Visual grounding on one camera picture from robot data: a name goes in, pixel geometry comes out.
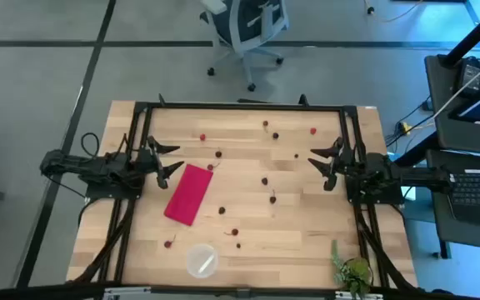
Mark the white cable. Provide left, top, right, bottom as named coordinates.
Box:
left=431, top=52, right=480, bottom=120

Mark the green artificial plant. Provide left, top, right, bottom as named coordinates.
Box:
left=330, top=239, right=374, bottom=299

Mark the yellow floor cable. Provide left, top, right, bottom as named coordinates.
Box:
left=363, top=0, right=424, bottom=24

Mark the black power adapter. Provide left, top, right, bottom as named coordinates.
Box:
left=458, top=57, right=480, bottom=95

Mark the red folded cloth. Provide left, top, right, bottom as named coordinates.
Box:
left=163, top=162, right=215, bottom=228

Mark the black diagonal stand pole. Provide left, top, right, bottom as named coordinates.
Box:
left=442, top=0, right=480, bottom=68

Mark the black laptop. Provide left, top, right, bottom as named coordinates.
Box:
left=447, top=168, right=480, bottom=228

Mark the black side desk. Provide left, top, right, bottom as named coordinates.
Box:
left=426, top=148, right=480, bottom=260
left=424, top=53, right=480, bottom=158

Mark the white grey office chair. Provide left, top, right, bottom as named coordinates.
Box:
left=197, top=0, right=291, bottom=93

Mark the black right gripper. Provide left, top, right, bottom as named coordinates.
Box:
left=307, top=136, right=356, bottom=192

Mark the silver aluminium bracket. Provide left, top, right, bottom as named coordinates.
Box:
left=103, top=286, right=153, bottom=300
left=334, top=290, right=385, bottom=300

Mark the clear plastic tub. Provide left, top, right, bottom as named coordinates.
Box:
left=185, top=242, right=220, bottom=279

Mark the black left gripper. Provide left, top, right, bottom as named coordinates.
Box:
left=136, top=135, right=185, bottom=191

